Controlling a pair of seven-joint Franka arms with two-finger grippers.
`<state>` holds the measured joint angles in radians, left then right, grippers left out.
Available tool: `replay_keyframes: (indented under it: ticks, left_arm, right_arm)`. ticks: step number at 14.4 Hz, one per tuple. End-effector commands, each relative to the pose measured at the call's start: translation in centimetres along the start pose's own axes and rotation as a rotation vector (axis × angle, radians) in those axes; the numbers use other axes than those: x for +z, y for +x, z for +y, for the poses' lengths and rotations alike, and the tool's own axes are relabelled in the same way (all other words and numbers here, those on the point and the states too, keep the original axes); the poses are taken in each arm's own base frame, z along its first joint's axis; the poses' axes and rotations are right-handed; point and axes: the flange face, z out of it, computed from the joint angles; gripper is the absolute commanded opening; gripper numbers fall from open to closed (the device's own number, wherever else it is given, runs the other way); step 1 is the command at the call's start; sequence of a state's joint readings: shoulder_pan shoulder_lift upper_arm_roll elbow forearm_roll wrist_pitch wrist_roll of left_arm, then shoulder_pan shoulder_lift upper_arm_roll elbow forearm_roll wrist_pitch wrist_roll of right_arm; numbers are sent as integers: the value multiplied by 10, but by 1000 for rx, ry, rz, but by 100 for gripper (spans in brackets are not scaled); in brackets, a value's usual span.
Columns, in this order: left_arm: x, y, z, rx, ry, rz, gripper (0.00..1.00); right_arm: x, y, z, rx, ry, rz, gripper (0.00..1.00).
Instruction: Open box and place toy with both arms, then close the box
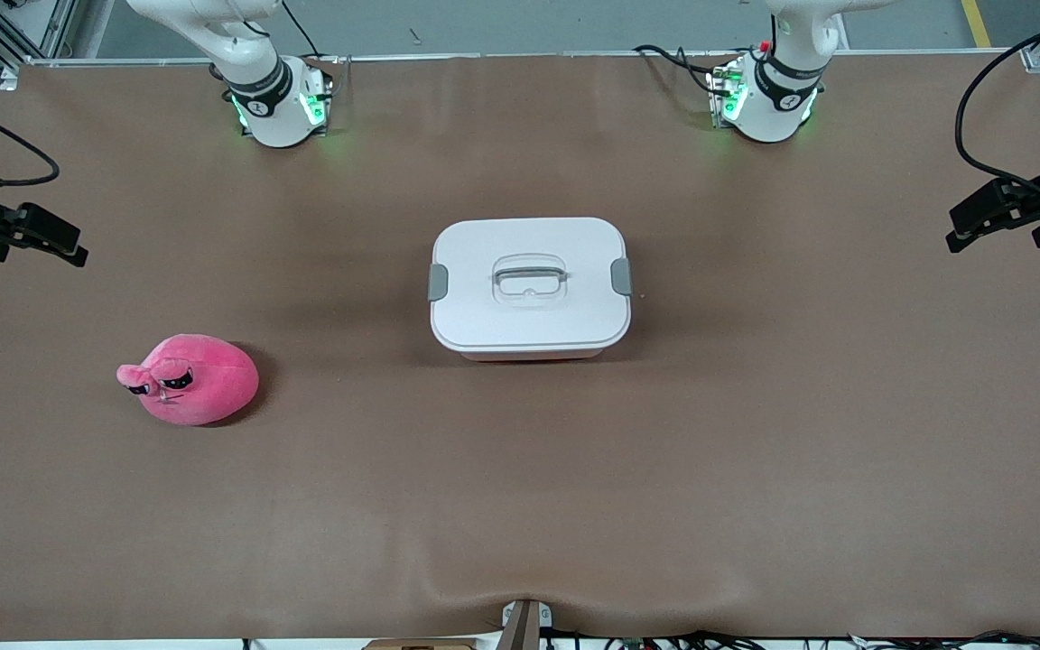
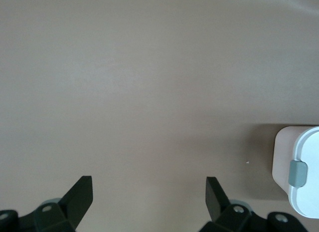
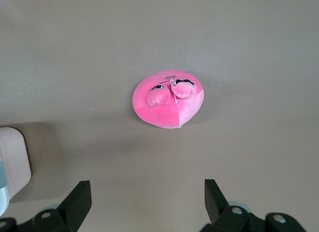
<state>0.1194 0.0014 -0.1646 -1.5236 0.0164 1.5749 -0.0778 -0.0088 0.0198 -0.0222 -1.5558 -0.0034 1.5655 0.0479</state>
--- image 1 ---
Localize brown table mat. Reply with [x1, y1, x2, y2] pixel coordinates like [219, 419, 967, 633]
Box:
[0, 50, 1040, 644]

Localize pink translucent plastic box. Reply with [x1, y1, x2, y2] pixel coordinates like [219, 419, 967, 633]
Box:
[461, 349, 602, 363]

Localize black left base cables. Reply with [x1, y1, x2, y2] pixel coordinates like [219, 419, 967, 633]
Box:
[633, 43, 730, 96]

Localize white box lid grey clips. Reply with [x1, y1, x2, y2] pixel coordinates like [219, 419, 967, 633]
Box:
[428, 217, 634, 354]

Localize black right base cable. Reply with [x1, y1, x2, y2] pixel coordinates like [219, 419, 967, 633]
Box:
[281, 0, 345, 91]

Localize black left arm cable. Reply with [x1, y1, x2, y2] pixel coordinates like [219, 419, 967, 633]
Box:
[954, 5, 1040, 195]

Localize pink plush toy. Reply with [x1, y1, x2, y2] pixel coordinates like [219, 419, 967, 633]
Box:
[116, 334, 260, 427]

